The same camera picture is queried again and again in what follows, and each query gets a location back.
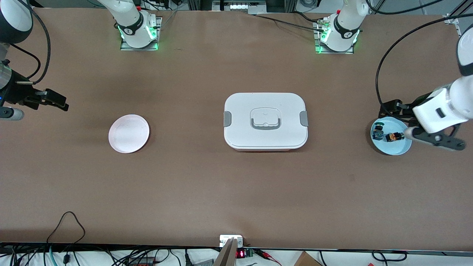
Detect white lunch box grey clips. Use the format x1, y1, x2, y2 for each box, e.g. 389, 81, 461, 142
223, 92, 309, 152

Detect light blue round plate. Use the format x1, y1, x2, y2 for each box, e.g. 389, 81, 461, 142
370, 116, 412, 156

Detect pink round plate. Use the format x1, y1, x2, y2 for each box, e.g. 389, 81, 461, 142
108, 114, 150, 154

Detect brown cardboard piece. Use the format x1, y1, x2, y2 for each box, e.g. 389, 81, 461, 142
294, 251, 323, 266

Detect red clip leads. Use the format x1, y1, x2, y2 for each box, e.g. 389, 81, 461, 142
257, 249, 282, 266

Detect grey metal bar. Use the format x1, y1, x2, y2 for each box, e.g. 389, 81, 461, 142
214, 238, 238, 266

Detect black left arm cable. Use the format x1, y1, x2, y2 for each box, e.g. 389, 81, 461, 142
375, 14, 473, 111

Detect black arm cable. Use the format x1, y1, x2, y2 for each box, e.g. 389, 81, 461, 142
7, 0, 51, 86
375, 14, 473, 111

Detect black left camera bracket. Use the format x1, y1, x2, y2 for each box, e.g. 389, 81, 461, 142
412, 126, 466, 151

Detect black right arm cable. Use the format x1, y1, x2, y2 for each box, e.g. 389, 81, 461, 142
7, 0, 51, 86

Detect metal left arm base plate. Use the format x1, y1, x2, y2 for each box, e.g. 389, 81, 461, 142
314, 20, 354, 55

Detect aluminium frame profile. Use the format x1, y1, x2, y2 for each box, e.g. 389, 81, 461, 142
443, 0, 473, 37

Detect thin black looped cable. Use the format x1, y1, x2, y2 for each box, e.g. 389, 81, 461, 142
46, 211, 86, 244

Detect black cable coil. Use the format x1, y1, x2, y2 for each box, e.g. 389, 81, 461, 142
371, 250, 408, 262

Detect black cable to base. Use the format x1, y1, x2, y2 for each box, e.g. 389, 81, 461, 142
251, 13, 326, 33

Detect black table edge rail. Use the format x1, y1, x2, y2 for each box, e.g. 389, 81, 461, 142
0, 242, 473, 258

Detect small white mount block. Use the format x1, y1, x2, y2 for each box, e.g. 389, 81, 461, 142
220, 235, 244, 248

